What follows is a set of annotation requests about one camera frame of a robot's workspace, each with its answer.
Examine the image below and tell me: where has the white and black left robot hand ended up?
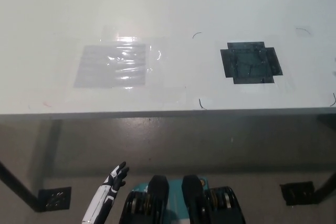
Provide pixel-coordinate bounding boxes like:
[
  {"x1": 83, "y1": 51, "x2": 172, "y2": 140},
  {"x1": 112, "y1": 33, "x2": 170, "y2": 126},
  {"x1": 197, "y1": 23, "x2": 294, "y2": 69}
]
[{"x1": 81, "y1": 161, "x2": 130, "y2": 222}]

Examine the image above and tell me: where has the clear plastic film sheet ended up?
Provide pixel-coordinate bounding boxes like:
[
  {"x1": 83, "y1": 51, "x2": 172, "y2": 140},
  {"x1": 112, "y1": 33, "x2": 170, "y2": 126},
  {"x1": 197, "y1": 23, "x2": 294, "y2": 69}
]
[{"x1": 51, "y1": 35, "x2": 187, "y2": 105}]

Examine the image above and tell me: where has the grey tape patch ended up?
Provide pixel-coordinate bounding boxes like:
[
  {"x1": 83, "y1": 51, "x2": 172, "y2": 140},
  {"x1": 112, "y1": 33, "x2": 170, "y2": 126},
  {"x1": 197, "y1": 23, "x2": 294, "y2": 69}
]
[{"x1": 72, "y1": 43, "x2": 147, "y2": 89}]

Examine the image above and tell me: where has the black tape patch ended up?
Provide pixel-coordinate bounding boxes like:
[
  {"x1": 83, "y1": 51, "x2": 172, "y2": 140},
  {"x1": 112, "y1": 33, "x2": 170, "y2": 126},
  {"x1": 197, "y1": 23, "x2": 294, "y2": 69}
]
[{"x1": 219, "y1": 41, "x2": 284, "y2": 85}]

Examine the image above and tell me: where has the black metal table leg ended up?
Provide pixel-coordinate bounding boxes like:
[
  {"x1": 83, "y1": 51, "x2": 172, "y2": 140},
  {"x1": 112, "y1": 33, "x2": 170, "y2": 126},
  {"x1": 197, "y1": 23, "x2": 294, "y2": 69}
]
[
  {"x1": 313, "y1": 169, "x2": 336, "y2": 204},
  {"x1": 0, "y1": 160, "x2": 44, "y2": 213}
]

